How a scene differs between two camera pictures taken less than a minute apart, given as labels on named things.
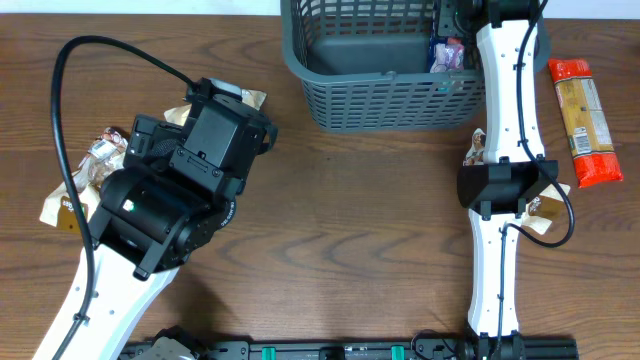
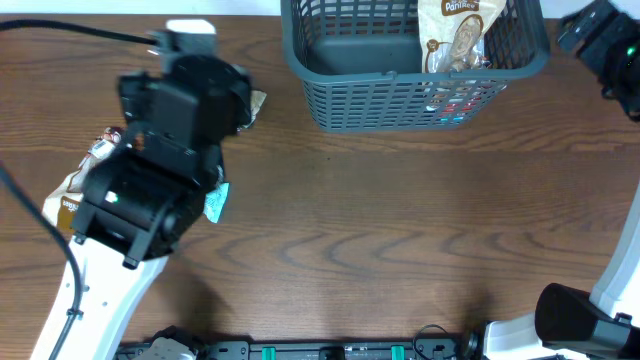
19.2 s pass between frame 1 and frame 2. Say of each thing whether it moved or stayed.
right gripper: moved
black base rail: stayed
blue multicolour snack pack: moved
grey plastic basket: stayed
